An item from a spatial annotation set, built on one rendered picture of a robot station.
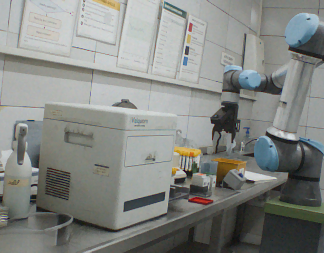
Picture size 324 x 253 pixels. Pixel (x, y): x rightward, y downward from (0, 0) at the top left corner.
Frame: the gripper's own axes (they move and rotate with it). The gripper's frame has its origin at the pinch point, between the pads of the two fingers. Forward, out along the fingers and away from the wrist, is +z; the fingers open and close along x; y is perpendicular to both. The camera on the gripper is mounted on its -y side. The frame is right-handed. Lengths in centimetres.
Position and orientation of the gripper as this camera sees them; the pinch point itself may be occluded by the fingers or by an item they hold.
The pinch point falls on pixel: (221, 152)
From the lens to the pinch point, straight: 185.3
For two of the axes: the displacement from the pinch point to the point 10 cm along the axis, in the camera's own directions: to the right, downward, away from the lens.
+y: 5.8, 0.4, 8.1
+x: -8.1, -1.2, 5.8
